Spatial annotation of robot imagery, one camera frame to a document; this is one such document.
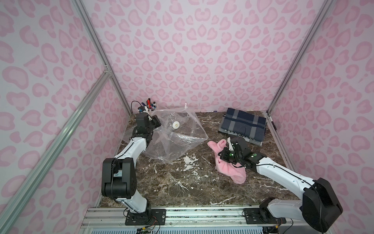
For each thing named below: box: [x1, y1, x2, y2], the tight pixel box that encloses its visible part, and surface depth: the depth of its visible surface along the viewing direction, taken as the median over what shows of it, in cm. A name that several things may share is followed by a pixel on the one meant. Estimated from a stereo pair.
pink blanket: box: [207, 138, 247, 185], surface depth 80 cm
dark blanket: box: [221, 107, 267, 142], surface depth 105 cm
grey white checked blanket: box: [218, 123, 266, 147], surface depth 103 cm
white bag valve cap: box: [172, 120, 180, 130], surface depth 101 cm
